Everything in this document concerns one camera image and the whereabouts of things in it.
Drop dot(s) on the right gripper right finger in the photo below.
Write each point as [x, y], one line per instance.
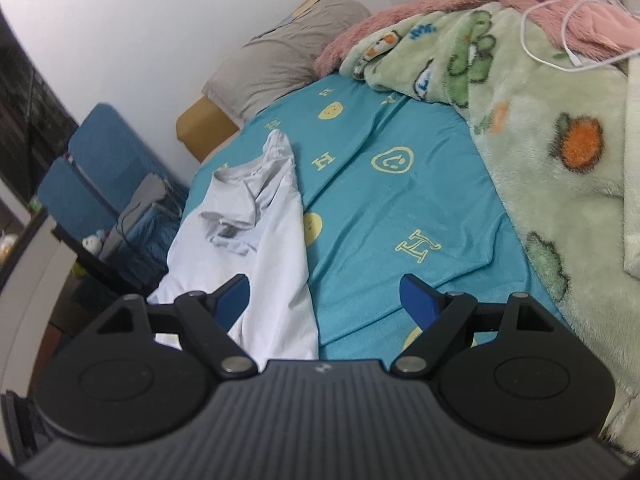
[422, 302]

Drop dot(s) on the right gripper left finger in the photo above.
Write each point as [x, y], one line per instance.
[227, 303]

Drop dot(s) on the white t-shirt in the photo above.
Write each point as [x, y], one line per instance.
[251, 222]

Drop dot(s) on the blue folding chair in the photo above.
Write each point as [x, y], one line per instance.
[88, 187]

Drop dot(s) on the teal patterned bed sheet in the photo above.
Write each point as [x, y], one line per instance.
[389, 186]

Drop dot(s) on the grey cloth on chair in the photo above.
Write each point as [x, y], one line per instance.
[151, 191]

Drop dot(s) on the yellow headboard cushion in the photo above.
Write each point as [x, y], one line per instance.
[203, 127]

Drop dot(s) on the white desk with drawer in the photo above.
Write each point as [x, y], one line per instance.
[34, 268]

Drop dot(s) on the green cartoon fleece blanket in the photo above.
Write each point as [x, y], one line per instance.
[553, 142]

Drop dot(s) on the grey pillow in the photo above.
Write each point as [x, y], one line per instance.
[281, 59]

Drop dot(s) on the dark barred window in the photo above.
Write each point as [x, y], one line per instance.
[35, 126]

